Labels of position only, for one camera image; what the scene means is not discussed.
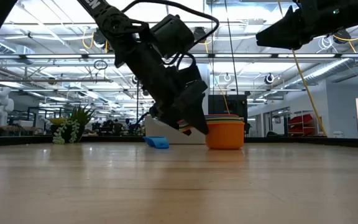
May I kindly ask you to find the black hanging cable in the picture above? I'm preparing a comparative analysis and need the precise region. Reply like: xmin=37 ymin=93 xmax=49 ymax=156
xmin=224 ymin=0 xmax=239 ymax=96

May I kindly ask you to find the red storage bins shelf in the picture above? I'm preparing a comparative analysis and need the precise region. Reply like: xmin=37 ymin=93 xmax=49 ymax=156
xmin=287 ymin=113 xmax=315 ymax=136

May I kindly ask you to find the long ceiling light bar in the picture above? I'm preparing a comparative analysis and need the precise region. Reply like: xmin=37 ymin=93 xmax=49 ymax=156
xmin=0 ymin=53 xmax=358 ymax=60

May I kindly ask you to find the small blue measuring cup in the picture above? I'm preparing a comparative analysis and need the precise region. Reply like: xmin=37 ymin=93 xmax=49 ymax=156
xmin=143 ymin=136 xmax=170 ymax=150

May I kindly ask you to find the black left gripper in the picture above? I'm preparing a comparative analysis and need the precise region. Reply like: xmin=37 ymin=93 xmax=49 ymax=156
xmin=121 ymin=40 xmax=209 ymax=136

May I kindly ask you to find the grey plastic basket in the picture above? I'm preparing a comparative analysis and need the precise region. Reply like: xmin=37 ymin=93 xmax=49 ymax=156
xmin=144 ymin=114 xmax=207 ymax=145

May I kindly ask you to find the white robot figure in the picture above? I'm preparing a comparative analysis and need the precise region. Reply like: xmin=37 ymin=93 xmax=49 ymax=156
xmin=0 ymin=86 xmax=14 ymax=127

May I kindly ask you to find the black monitor screen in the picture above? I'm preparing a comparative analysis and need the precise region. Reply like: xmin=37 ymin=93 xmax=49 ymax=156
xmin=208 ymin=95 xmax=248 ymax=118

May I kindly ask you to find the large orange measuring cup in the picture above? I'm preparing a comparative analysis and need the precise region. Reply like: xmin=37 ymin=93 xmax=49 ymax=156
xmin=204 ymin=120 xmax=246 ymax=151

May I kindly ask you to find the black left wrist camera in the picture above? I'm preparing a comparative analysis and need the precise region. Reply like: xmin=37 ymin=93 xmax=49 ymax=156
xmin=150 ymin=14 xmax=196 ymax=60

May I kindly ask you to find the yellow hanging cable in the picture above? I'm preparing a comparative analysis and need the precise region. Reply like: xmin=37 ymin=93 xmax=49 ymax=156
xmin=277 ymin=0 xmax=328 ymax=137

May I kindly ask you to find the potted succulent plant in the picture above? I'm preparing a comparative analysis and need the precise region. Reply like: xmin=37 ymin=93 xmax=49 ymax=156
xmin=48 ymin=105 xmax=96 ymax=146

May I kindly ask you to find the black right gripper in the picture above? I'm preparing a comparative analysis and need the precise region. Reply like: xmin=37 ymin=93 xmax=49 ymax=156
xmin=255 ymin=0 xmax=358 ymax=50

